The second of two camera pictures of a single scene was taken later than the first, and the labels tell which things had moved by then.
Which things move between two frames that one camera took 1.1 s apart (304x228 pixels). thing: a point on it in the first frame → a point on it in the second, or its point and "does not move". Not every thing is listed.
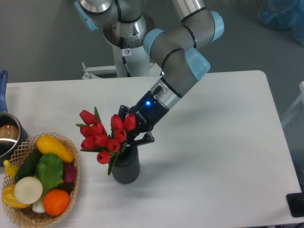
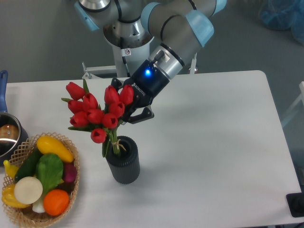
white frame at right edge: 295,105 does not move
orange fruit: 56,202 does not move
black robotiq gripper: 148,112 → 147,82
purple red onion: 70,173 does not move
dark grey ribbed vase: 127,167 does not move
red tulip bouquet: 95,138 → 88,114
